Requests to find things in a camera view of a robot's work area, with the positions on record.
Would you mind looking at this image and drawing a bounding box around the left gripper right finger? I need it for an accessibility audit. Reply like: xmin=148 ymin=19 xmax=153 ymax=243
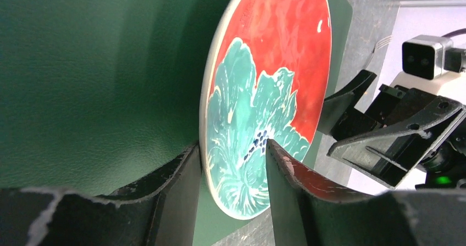
xmin=266 ymin=139 xmax=465 ymax=245

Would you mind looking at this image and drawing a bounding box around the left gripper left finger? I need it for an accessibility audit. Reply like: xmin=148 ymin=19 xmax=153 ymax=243
xmin=1 ymin=144 xmax=202 ymax=245

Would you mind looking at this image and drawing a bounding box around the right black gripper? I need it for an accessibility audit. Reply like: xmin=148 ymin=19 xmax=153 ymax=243
xmin=317 ymin=70 xmax=465 ymax=189

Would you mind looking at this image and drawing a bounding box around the red teal floral plate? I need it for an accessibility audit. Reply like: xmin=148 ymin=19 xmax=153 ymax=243
xmin=199 ymin=0 xmax=332 ymax=220

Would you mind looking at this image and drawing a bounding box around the green rectangular placemat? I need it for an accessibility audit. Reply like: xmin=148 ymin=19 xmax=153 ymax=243
xmin=0 ymin=0 xmax=354 ymax=246

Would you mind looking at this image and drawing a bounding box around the silver metal fork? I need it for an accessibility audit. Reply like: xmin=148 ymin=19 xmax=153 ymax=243
xmin=363 ymin=35 xmax=393 ymax=70

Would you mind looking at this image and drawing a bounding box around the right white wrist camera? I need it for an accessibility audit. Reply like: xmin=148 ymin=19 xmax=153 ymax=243
xmin=390 ymin=35 xmax=465 ymax=104

